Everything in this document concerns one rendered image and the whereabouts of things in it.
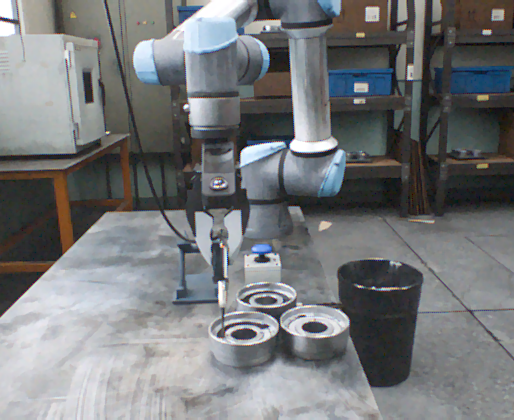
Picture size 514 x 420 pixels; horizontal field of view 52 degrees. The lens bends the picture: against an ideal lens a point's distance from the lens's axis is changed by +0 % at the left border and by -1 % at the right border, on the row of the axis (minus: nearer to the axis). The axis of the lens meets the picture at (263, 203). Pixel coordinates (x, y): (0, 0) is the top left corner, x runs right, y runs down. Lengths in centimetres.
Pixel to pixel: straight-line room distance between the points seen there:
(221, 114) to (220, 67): 6
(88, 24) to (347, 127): 238
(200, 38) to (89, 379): 50
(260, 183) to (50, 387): 72
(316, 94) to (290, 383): 69
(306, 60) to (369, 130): 375
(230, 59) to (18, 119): 240
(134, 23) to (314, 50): 353
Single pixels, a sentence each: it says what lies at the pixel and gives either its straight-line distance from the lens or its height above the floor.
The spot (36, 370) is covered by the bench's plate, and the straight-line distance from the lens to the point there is 86.
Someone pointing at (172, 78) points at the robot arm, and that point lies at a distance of 90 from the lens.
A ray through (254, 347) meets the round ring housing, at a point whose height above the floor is 83.
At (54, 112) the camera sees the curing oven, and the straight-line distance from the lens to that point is 302.
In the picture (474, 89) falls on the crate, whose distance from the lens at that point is 467.
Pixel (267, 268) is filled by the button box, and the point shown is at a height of 84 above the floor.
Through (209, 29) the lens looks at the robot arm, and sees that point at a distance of 75.
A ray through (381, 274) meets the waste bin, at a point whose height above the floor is 36.
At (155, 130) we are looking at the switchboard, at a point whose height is 75.
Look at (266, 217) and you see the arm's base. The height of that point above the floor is 85.
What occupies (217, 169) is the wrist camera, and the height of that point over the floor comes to 108.
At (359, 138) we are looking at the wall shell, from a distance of 492.
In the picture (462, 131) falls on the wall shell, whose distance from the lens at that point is 519.
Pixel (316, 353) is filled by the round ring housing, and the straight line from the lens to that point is 79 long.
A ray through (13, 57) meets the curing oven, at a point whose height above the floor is 132.
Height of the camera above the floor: 121
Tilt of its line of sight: 14 degrees down
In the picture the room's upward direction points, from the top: 1 degrees counter-clockwise
